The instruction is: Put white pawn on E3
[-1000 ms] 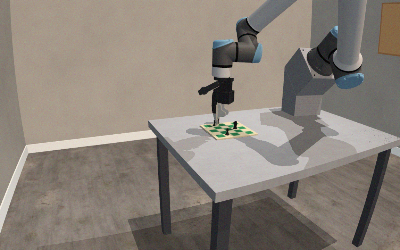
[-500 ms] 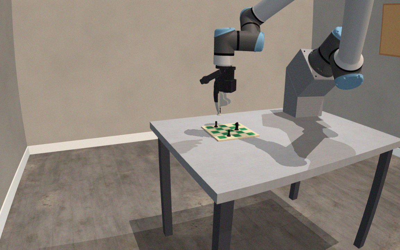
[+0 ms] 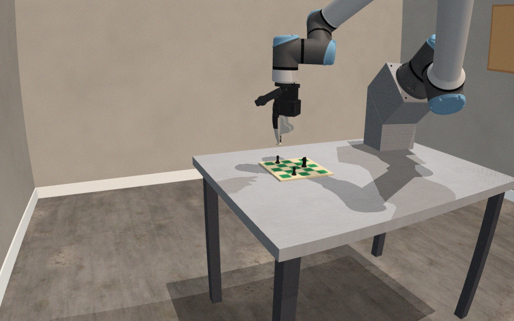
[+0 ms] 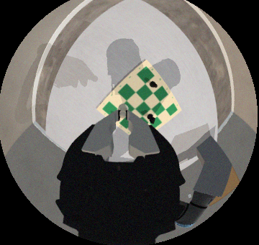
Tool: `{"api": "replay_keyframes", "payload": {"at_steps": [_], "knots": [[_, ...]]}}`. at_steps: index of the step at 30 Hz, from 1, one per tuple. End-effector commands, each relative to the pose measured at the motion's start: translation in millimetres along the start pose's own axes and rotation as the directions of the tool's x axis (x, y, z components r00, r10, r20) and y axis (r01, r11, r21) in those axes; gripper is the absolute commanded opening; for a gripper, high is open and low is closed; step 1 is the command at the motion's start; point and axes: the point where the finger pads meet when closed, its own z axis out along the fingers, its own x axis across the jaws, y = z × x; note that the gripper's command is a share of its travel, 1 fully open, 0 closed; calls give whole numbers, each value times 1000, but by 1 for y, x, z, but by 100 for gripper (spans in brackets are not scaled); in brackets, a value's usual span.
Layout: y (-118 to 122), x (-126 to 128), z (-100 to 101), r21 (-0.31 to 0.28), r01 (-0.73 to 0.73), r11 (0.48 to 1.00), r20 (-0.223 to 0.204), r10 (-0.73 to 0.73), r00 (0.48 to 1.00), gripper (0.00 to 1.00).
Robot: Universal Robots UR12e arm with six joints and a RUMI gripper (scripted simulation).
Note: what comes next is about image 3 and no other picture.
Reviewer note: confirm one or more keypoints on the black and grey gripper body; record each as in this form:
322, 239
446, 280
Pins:
288, 103

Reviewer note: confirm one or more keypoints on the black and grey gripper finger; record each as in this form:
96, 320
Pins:
279, 125
287, 123

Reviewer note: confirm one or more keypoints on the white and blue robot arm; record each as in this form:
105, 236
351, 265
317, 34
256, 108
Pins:
433, 73

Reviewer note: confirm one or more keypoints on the green and cream chessboard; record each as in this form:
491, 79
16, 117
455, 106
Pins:
284, 170

